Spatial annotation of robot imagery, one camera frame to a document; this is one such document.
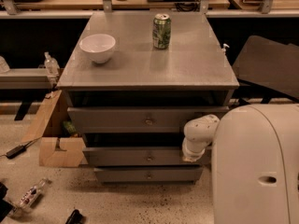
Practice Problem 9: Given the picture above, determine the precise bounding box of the clear bottle on shelf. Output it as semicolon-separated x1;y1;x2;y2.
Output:
44;51;60;76

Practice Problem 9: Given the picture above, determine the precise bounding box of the green soda can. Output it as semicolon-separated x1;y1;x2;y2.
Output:
152;13;171;49

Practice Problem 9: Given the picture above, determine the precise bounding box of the grey bottom drawer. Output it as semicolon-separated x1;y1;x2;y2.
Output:
94;166;203;183

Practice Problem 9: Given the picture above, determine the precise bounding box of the cardboard box left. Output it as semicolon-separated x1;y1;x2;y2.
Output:
22;91;87;168

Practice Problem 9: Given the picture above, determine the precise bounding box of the small white pump bottle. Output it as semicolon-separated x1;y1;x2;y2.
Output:
221;43;230;54

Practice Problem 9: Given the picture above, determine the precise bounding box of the black power adapter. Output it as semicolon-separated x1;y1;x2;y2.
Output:
6;145;26;160

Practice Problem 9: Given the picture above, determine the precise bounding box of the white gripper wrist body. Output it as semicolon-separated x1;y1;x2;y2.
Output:
182;138;208;162

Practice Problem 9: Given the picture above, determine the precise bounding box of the grey drawer cabinet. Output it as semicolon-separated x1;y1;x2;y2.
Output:
56;10;240;185

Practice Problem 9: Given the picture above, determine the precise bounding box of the white ceramic bowl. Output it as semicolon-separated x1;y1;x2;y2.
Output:
79;34;116;63

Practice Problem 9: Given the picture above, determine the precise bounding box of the grey top drawer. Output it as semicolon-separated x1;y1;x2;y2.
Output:
67;106;228;134

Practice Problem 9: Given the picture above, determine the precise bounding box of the grey drawer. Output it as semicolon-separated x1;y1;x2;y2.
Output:
94;166;203;183
67;106;228;134
83;147;211;167

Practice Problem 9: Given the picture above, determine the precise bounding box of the green item in box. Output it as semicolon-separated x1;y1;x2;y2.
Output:
63;120;77;135

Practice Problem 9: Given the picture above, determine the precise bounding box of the black object floor bottom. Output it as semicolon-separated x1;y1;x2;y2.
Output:
65;209;83;224

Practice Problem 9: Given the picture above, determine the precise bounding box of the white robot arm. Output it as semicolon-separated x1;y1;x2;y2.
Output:
182;104;299;224

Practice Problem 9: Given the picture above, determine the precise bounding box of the clear plastic bottle on floor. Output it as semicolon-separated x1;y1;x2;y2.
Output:
9;178;50;218

